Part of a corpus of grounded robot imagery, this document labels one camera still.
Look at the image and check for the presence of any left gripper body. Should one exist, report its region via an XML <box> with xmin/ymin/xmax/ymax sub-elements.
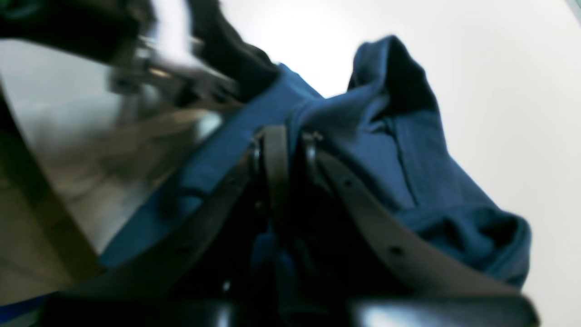
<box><xmin>108</xmin><ymin>0</ymin><xmax>279</xmax><ymax>107</ymax></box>

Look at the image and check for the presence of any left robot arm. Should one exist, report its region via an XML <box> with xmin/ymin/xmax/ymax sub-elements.
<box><xmin>1</xmin><ymin>0</ymin><xmax>278</xmax><ymax>106</ymax></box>

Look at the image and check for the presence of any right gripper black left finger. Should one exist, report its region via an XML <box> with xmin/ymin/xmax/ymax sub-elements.
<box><xmin>41</xmin><ymin>125</ymin><xmax>289</xmax><ymax>327</ymax></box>

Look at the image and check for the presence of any dark blue T-shirt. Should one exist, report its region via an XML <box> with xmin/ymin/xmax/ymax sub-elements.
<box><xmin>100</xmin><ymin>35</ymin><xmax>532</xmax><ymax>288</ymax></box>

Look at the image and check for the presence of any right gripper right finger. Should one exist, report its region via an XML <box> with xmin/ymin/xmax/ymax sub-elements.
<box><xmin>302</xmin><ymin>133</ymin><xmax>540</xmax><ymax>327</ymax></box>

